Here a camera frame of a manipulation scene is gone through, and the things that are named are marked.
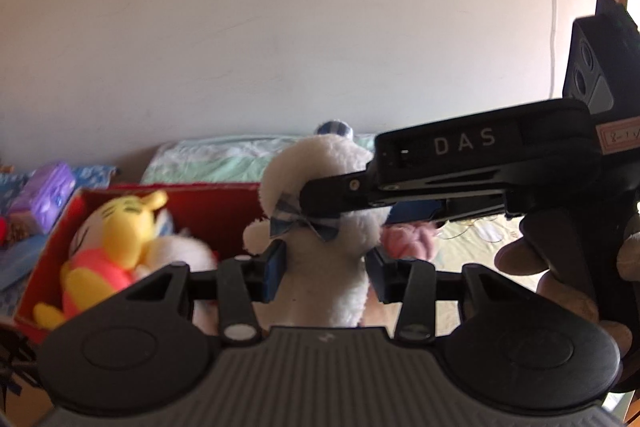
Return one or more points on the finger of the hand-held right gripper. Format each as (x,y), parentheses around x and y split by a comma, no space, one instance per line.
(335,194)
(417,212)

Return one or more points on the person's right hand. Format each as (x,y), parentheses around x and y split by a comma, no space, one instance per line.
(520,257)

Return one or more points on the purple tissue pack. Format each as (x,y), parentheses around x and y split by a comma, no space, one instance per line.
(45,197)

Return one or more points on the red cardboard box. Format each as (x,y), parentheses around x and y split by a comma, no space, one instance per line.
(215,212)

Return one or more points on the pinkish brown plush bear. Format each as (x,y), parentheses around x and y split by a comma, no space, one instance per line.
(407,241)

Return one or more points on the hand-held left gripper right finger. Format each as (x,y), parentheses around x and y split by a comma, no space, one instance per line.
(379,277)

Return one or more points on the white plush rabbit blue bow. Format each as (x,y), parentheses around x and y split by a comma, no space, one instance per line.
(325,267)

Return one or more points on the white plush with checked ear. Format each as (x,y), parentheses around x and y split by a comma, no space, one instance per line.
(175,252)

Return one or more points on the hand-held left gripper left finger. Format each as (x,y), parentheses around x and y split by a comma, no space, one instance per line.
(274,274)

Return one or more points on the yellow plush tiger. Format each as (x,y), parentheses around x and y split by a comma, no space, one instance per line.
(105,247)

